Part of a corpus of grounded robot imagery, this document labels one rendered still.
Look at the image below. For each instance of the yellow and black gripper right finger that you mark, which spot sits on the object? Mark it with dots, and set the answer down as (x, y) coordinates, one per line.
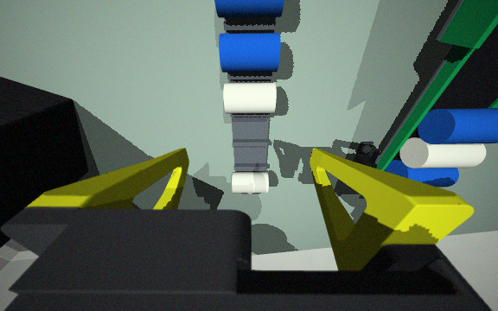
(399, 210)

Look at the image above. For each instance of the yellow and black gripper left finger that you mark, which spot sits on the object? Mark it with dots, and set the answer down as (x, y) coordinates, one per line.
(117, 189)

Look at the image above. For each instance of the blue cylinder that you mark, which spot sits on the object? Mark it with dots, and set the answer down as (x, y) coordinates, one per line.
(249, 53)
(460, 126)
(249, 8)
(437, 177)

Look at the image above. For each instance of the grey cylinder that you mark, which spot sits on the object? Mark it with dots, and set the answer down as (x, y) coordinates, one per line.
(250, 182)

